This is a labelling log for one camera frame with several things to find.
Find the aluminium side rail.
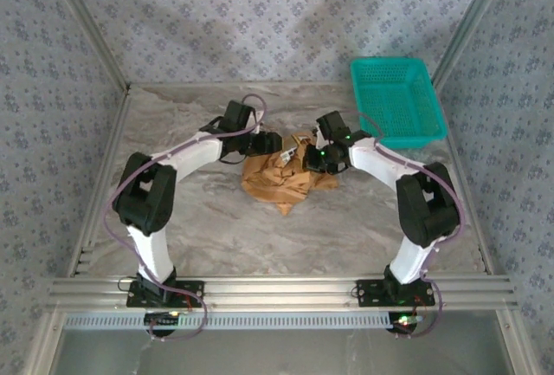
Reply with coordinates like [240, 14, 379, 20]
[435, 82, 536, 375]
[21, 84, 133, 375]

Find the black controller board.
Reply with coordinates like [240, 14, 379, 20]
[389, 312, 428, 338]
[145, 310, 181, 338]

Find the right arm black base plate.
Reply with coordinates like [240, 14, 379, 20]
[355, 278, 436, 308]

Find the aluminium frame post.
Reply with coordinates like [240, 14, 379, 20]
[431, 0, 519, 87]
[42, 0, 133, 93]

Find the grey slotted cable duct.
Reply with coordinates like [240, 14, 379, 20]
[64, 312, 403, 332]

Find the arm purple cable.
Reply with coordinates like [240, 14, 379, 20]
[105, 94, 211, 344]
[335, 110, 467, 341]

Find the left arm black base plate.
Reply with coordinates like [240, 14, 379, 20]
[126, 279, 205, 308]

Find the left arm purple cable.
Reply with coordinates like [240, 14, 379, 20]
[105, 94, 211, 344]

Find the teal plastic mesh basket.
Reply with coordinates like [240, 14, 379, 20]
[349, 57, 448, 150]

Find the aluminium mounting rail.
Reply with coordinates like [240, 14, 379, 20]
[45, 275, 519, 312]

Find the tan orange t-shirt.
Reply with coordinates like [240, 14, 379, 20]
[241, 130, 341, 218]

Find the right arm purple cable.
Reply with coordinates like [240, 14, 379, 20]
[335, 110, 467, 341]

